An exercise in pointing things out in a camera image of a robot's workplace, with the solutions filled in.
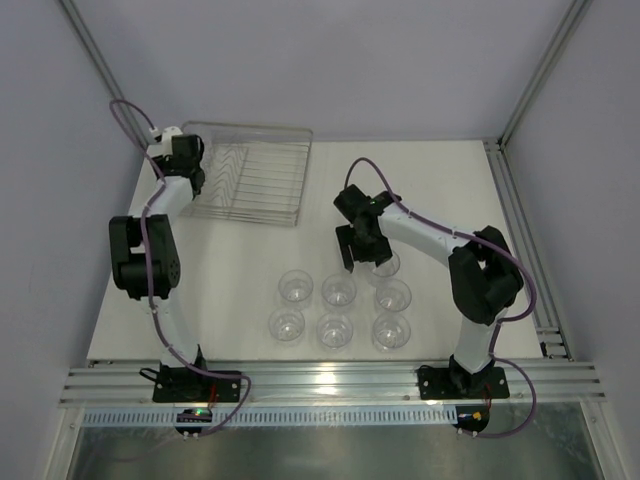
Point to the slotted grey cable duct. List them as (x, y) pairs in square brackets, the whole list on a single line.
[(272, 416)]

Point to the aluminium frame post left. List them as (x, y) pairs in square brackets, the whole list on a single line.
[(80, 29)]

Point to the clear faceted plastic cup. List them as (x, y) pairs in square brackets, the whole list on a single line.
[(390, 332), (287, 325), (387, 269), (296, 287), (334, 331), (393, 295), (339, 291)]

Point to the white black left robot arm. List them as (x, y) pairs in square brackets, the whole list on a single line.
[(146, 265)]

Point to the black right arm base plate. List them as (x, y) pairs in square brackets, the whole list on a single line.
[(435, 383)]

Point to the aluminium frame post right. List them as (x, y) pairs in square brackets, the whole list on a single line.
[(566, 28)]

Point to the aluminium frame post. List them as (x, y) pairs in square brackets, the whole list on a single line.
[(80, 29), (566, 28)]

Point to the aluminium mounting rail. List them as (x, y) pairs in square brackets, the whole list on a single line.
[(118, 383)]

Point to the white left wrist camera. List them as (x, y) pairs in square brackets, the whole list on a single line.
[(161, 146)]

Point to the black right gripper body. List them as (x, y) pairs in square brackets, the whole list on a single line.
[(365, 248)]

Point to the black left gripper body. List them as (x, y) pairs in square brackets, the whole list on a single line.
[(185, 148)]

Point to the metal wire dish rack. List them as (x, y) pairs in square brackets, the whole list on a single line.
[(254, 173)]

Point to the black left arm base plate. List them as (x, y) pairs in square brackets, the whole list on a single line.
[(220, 387)]

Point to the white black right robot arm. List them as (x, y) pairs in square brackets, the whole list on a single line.
[(484, 278)]

